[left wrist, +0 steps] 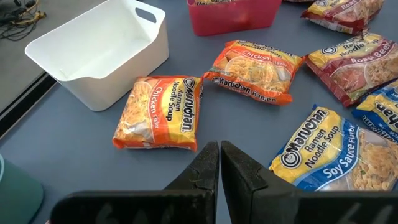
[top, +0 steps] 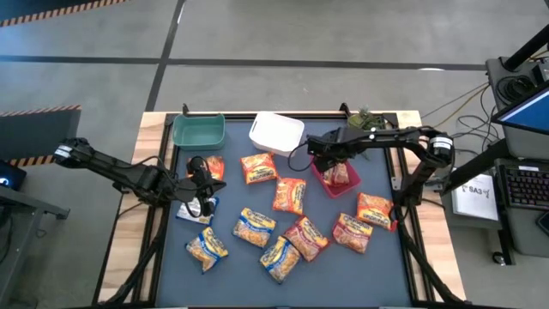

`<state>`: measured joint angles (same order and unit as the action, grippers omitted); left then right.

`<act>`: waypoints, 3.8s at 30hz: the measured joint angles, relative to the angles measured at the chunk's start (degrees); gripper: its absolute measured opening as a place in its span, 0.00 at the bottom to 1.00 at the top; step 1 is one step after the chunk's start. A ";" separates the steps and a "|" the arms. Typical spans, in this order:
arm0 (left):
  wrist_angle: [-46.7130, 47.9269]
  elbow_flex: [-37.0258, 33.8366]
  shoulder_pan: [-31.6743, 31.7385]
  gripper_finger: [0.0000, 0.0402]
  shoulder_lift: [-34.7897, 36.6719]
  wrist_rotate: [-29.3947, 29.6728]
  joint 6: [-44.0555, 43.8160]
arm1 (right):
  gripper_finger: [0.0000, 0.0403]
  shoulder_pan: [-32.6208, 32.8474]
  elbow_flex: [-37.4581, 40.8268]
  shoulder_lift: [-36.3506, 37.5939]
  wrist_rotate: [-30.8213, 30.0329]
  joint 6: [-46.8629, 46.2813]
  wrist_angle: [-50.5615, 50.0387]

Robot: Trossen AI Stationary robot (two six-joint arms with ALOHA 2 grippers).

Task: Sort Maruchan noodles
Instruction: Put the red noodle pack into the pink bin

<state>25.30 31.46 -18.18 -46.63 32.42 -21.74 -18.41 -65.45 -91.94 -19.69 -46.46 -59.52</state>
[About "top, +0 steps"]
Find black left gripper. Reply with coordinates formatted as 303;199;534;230
178;155;227;217

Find blue soy sauce ramen pack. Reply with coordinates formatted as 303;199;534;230
175;195;220;227
259;234;302;285
184;226;230;275
232;207;278;249

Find red plastic bin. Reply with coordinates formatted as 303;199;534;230
309;154;363;199

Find potted succulent plant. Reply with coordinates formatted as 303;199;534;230
346;106;388;132

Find white plastic bin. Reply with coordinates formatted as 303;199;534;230
248;111;306;158

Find teal plastic bin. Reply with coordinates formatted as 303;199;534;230
172;112;226;151

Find black cart strut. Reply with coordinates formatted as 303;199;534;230
441;137;512;195

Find white paper sign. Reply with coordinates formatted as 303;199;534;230
451;171;501;222

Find black hazard-striped floor mat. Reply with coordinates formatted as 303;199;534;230
0;0;130;27
0;105;82;168

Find metal workstation cart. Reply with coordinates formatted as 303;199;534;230
484;55;549;258

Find grey metal desk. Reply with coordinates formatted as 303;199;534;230
0;184;72;308

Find black device blue light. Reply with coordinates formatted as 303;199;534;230
0;161;27;192

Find backlit black keyboard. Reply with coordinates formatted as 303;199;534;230
498;165;549;211

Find computer monitor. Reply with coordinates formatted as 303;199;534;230
491;81;549;136

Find black stand pole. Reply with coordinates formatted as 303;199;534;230
502;36;549;73

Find black computer mouse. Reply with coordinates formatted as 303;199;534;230
535;209;549;236

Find black aluminium table frame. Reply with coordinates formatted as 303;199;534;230
92;102;468;309

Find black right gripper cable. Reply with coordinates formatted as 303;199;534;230
286;142;311;173

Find yellow cable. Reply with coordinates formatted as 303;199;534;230
422;84;491;130

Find black floor cables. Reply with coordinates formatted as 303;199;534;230
419;81;505;160

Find coiled black cable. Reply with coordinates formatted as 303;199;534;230
495;75;537;103

